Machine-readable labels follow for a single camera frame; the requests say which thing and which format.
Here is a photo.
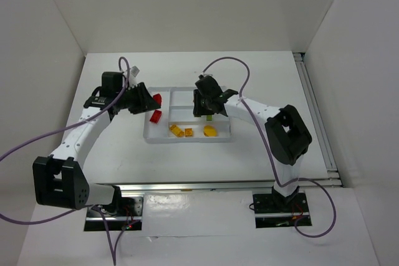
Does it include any white divided tray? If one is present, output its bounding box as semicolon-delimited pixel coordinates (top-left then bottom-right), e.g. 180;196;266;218
143;87;232;144

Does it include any small orange lego brick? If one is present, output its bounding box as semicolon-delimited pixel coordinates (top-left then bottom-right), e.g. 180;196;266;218
185;128;194;137

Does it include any red and green lego stack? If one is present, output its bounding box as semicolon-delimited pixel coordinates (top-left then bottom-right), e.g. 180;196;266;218
153;93;162;106

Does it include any aluminium rail right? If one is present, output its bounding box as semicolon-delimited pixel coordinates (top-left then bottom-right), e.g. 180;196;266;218
292;52;342;184

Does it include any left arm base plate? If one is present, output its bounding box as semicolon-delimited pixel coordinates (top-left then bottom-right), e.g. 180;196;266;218
84;195;144;232

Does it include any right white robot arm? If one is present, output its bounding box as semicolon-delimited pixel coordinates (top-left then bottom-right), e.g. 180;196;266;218
193;75;312;206

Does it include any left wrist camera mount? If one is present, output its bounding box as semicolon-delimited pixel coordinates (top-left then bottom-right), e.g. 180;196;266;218
123;66;140;88

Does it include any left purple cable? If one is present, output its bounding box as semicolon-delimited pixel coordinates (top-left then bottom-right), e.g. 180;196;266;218
0;56;130;258

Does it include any yellow lego piece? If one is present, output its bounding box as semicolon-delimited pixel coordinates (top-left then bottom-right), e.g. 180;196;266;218
169;125;185;138

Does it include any yellow rounded printed lego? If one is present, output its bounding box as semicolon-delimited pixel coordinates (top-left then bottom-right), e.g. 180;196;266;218
203;125;218;137

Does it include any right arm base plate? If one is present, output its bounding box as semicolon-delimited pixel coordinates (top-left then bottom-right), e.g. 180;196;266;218
249;192;312;229

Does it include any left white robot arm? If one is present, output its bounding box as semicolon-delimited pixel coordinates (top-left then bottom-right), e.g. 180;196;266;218
32;72;160;212

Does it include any red lego brick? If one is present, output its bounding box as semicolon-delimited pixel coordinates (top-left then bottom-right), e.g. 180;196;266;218
149;110;162;124

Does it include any aluminium rail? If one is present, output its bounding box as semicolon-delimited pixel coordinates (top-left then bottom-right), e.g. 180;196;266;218
90;178;344;194
292;52;342;184

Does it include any aluminium rail front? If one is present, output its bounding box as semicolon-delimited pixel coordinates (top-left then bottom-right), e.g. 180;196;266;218
90;178;344;194

